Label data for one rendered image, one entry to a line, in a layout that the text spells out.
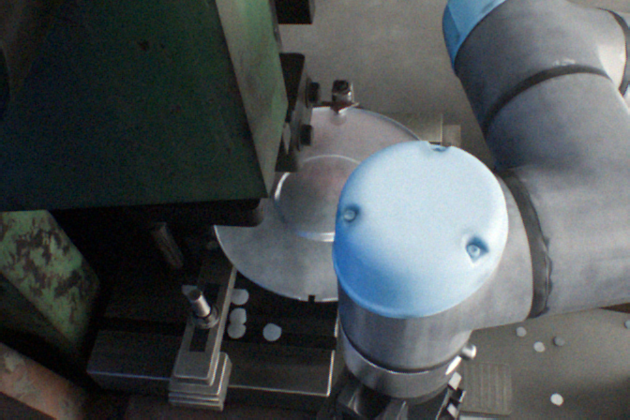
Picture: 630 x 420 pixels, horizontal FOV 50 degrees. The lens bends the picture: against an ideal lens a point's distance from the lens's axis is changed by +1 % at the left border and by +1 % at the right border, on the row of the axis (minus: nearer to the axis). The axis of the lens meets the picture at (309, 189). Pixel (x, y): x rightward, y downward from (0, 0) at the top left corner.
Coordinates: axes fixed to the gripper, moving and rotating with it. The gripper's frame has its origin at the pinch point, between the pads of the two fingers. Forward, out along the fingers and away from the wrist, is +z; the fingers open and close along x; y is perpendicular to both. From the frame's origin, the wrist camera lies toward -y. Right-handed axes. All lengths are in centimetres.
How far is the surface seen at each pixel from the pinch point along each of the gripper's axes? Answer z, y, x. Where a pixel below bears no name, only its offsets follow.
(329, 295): 9.1, -10.9, -13.3
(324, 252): 9.1, -15.5, -16.6
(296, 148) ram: -5.9, -17.5, -20.3
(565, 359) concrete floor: 85, -54, 19
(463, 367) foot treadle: 70, -36, 1
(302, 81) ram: -9.6, -23.1, -22.6
